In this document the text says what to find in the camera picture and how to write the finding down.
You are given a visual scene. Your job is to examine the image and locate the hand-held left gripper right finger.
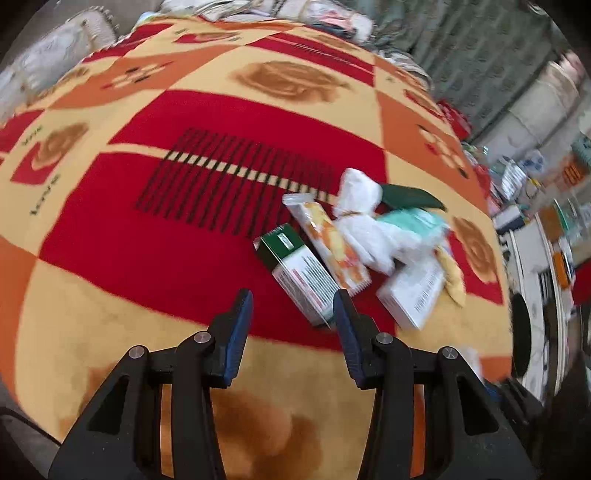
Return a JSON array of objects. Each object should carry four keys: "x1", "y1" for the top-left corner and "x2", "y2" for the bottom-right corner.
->
[{"x1": 332, "y1": 288, "x2": 539, "y2": 480}]

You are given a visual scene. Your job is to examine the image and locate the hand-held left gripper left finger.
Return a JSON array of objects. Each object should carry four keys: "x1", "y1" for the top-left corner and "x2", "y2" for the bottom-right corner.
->
[{"x1": 48, "y1": 288, "x2": 254, "y2": 480}]

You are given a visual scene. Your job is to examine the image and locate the white cardboard box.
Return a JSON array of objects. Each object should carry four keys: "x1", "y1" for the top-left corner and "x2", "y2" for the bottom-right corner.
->
[{"x1": 376, "y1": 256, "x2": 446, "y2": 330}]

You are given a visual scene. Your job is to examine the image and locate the green and white box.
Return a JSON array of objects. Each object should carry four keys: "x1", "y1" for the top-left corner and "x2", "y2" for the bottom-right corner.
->
[{"x1": 253, "y1": 224, "x2": 342, "y2": 329}]

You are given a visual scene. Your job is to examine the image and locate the orange yellow snack wrapper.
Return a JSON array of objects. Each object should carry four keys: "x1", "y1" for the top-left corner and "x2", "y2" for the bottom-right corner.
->
[{"x1": 283, "y1": 191, "x2": 372, "y2": 296}]

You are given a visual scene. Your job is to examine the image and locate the white plastic bag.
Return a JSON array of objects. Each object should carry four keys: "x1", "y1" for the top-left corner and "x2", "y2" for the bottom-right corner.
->
[{"x1": 332, "y1": 168, "x2": 439, "y2": 273}]

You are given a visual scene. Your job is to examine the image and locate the yellow cloth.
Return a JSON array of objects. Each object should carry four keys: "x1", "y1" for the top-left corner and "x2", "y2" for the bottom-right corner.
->
[{"x1": 434, "y1": 247, "x2": 467, "y2": 308}]

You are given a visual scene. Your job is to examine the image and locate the teal plastic wrapper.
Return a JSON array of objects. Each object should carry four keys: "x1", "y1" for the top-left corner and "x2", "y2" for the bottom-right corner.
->
[{"x1": 376, "y1": 208, "x2": 451, "y2": 245}]

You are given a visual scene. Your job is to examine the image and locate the dark green snack packet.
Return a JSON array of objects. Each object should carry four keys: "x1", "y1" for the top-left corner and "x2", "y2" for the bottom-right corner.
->
[{"x1": 379, "y1": 184, "x2": 448, "y2": 213}]

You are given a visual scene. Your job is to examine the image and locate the black trash bin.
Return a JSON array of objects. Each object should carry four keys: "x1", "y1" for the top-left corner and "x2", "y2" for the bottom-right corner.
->
[{"x1": 510, "y1": 293, "x2": 534, "y2": 377}]

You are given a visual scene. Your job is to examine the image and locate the red orange printed blanket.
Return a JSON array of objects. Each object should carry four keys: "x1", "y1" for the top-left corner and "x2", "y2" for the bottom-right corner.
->
[{"x1": 0, "y1": 11, "x2": 513, "y2": 480}]

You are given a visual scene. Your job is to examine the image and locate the white tv cabinet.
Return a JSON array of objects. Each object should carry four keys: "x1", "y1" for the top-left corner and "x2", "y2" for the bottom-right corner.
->
[{"x1": 503, "y1": 217, "x2": 591, "y2": 402}]

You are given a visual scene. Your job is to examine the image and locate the silver foil bag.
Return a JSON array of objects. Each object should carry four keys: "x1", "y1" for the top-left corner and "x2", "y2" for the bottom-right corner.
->
[{"x1": 501, "y1": 161, "x2": 527, "y2": 199}]

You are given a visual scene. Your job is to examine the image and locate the green patterned curtain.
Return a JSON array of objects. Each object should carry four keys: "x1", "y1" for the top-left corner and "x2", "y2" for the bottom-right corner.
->
[{"x1": 374, "y1": 0, "x2": 568, "y2": 139}]

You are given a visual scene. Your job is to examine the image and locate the pink embroidered cushion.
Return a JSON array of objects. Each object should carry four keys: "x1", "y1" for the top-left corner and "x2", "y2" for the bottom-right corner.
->
[{"x1": 272, "y1": 0, "x2": 375, "y2": 47}]

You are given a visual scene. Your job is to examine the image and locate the silver frilled cushion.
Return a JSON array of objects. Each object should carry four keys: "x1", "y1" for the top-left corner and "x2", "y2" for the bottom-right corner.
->
[{"x1": 0, "y1": 7, "x2": 116, "y2": 121}]

